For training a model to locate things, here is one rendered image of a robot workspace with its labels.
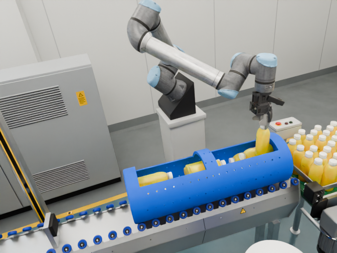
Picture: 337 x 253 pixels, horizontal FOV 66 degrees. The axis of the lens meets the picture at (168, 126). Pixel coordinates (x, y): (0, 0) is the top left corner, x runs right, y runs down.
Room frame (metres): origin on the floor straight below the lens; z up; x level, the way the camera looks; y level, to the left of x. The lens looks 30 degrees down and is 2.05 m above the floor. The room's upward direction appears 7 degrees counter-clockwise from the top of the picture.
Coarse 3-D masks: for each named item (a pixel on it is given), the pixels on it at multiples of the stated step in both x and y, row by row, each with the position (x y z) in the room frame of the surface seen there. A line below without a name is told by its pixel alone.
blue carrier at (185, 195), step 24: (240, 144) 1.27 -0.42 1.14; (144, 168) 1.15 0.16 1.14; (168, 168) 1.18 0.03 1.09; (216, 168) 1.00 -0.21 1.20; (240, 168) 1.01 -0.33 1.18; (264, 168) 1.02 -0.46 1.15; (288, 168) 1.03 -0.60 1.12; (144, 192) 0.91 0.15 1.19; (168, 192) 0.92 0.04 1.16; (192, 192) 0.93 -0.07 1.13; (216, 192) 0.95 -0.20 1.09; (240, 192) 0.99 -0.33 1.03; (144, 216) 0.88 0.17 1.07
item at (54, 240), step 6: (48, 216) 0.94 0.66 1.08; (54, 216) 0.95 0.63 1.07; (48, 222) 0.90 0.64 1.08; (54, 222) 0.92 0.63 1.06; (48, 228) 0.87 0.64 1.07; (54, 228) 0.89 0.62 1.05; (48, 234) 0.87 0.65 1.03; (54, 234) 0.88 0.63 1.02; (54, 240) 0.87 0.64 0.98; (54, 246) 0.87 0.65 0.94
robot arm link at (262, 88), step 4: (256, 84) 1.13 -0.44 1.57; (260, 84) 1.11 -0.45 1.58; (268, 84) 1.09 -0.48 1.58; (272, 84) 1.10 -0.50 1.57; (256, 88) 1.12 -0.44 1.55; (260, 88) 1.11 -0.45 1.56; (264, 88) 1.10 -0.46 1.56; (268, 88) 1.10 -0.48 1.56; (272, 88) 1.10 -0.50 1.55; (264, 92) 1.10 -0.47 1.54; (268, 92) 1.10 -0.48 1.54
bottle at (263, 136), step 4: (260, 128) 1.14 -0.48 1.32; (260, 132) 1.13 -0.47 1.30; (264, 132) 1.12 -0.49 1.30; (268, 132) 1.12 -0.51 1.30; (256, 136) 1.15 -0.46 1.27; (260, 136) 1.12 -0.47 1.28; (264, 136) 1.11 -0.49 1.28; (268, 136) 1.11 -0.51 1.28; (256, 140) 1.14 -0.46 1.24; (260, 140) 1.12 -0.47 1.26; (264, 140) 1.11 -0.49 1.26; (268, 140) 1.11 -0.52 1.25; (256, 144) 1.14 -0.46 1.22; (260, 144) 1.12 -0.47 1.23; (264, 144) 1.11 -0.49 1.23; (268, 144) 1.12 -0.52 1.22; (256, 148) 1.14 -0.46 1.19; (260, 148) 1.12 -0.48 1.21; (264, 148) 1.11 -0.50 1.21; (268, 148) 1.12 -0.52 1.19; (256, 152) 1.13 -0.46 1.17; (260, 152) 1.12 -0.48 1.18; (264, 152) 1.11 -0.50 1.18
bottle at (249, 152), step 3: (270, 147) 1.20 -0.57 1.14; (246, 150) 1.20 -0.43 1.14; (249, 150) 1.19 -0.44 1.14; (252, 150) 1.19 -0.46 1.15; (270, 150) 1.19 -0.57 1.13; (243, 153) 1.19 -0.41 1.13; (246, 153) 1.18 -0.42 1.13; (249, 153) 1.17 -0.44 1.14; (252, 153) 1.17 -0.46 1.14; (246, 156) 1.17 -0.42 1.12; (249, 156) 1.16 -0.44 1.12; (252, 156) 1.16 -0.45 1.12
